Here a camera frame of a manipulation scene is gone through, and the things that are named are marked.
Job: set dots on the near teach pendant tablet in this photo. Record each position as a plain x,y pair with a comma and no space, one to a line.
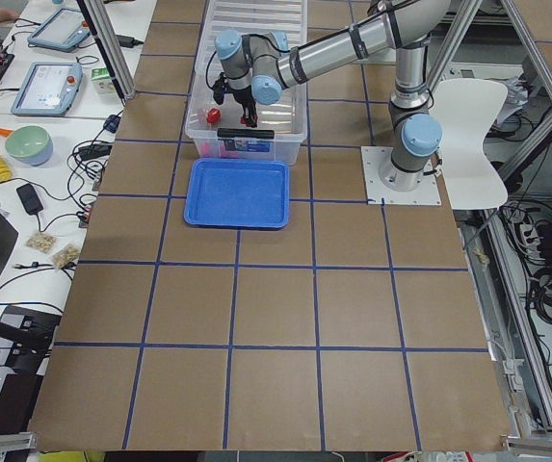
48,89

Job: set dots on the white chair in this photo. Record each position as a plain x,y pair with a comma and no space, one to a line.
466,108

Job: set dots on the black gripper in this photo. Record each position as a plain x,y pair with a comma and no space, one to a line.
243,98

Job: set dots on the blue plastic tray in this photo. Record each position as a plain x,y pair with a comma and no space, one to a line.
238,193

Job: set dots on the teach pendant tablet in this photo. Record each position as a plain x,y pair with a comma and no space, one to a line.
48,89
63,31

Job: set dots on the green white carton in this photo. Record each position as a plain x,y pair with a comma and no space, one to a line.
102,81

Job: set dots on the green bowl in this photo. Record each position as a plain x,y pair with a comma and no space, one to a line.
31,145

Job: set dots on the clear plastic box lid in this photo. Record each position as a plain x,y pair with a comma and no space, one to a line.
251,16

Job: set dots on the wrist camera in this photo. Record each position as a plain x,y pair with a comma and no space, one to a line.
220,89

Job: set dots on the red block in box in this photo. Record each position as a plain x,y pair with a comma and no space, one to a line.
213,116

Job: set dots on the black box latch handle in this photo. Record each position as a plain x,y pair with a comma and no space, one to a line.
245,133

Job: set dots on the black power adapter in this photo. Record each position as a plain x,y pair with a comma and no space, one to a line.
29,199

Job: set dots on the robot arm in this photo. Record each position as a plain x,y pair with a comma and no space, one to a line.
259,67

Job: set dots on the far teach pendant tablet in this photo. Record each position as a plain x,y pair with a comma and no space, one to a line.
63,31

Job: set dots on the aluminium frame post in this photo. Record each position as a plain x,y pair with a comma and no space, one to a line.
106,40

